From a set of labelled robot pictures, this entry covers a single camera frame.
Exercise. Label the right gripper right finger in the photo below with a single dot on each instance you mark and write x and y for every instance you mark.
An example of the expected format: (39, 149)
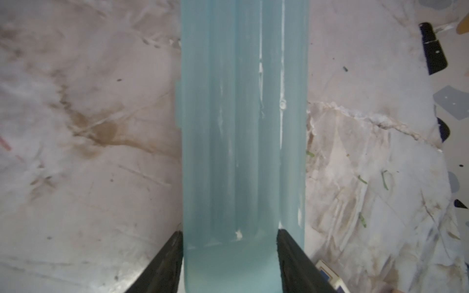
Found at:
(298, 273)

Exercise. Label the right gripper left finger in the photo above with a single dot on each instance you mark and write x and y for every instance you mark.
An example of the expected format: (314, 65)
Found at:
(162, 275)

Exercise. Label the teal translucent pencil case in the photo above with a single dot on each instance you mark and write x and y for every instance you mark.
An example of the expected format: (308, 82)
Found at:
(242, 110)

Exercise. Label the playing card box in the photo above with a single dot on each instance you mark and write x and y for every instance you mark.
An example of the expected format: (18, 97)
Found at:
(332, 277)

